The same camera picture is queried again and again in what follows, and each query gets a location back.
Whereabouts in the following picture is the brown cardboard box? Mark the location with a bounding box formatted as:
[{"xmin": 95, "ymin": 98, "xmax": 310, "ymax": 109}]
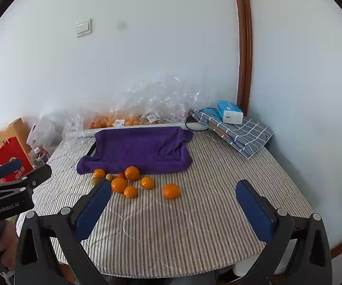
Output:
[{"xmin": 0, "ymin": 118, "xmax": 32, "ymax": 155}]

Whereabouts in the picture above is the black tray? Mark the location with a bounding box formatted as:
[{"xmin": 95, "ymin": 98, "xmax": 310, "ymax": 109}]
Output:
[{"xmin": 86, "ymin": 139, "xmax": 97, "ymax": 158}]

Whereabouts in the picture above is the clear bag of oranges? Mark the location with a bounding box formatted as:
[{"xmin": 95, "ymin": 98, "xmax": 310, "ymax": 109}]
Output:
[{"xmin": 64, "ymin": 89, "xmax": 143, "ymax": 143}]

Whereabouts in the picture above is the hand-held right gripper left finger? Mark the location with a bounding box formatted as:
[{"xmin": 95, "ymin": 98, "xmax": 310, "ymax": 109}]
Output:
[{"xmin": 15, "ymin": 179, "xmax": 112, "ymax": 285}]

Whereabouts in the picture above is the white cap bottle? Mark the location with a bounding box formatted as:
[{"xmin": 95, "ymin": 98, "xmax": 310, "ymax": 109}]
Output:
[{"xmin": 31, "ymin": 147, "xmax": 45, "ymax": 167}]

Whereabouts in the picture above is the person's left hand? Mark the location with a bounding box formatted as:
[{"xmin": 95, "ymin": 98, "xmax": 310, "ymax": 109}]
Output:
[{"xmin": 0, "ymin": 223, "xmax": 19, "ymax": 271}]

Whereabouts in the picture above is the folded grey plaid cloth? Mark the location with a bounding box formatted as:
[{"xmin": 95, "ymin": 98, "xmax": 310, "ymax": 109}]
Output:
[{"xmin": 188, "ymin": 108, "xmax": 274, "ymax": 159}]

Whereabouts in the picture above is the white plastic bag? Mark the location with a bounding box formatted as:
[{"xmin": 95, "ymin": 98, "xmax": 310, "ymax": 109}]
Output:
[{"xmin": 27, "ymin": 115, "xmax": 59, "ymax": 149}]

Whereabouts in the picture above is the blue and white tissue box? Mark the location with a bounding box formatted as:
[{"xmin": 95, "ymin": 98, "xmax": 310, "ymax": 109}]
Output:
[{"xmin": 217, "ymin": 100, "xmax": 244, "ymax": 124}]

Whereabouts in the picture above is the purple towel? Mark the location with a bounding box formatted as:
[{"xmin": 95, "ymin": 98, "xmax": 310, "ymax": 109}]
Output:
[{"xmin": 76, "ymin": 126, "xmax": 194, "ymax": 176}]

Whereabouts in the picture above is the red paper bag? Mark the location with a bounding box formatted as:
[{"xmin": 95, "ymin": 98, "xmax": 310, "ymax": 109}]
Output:
[{"xmin": 0, "ymin": 137, "xmax": 35, "ymax": 183}]

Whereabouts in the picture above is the brown wooden door frame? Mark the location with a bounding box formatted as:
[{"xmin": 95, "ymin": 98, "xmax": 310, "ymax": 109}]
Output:
[{"xmin": 233, "ymin": 0, "xmax": 253, "ymax": 116}]

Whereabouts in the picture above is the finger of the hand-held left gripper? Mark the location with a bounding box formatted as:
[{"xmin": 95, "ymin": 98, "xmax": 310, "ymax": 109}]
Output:
[
  {"xmin": 0, "ymin": 158, "xmax": 22, "ymax": 185},
  {"xmin": 0, "ymin": 164, "xmax": 53, "ymax": 198}
]

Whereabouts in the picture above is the white light switch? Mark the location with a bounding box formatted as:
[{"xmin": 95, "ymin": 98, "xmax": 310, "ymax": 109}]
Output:
[{"xmin": 76, "ymin": 19, "xmax": 92, "ymax": 38}]

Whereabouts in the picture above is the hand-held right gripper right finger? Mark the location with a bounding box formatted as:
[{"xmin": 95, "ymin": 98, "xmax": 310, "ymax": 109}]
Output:
[{"xmin": 233, "ymin": 179, "xmax": 333, "ymax": 285}]

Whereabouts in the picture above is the striped bed sheet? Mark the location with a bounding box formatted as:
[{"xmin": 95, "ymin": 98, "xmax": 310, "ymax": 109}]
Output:
[{"xmin": 16, "ymin": 125, "xmax": 315, "ymax": 276}]

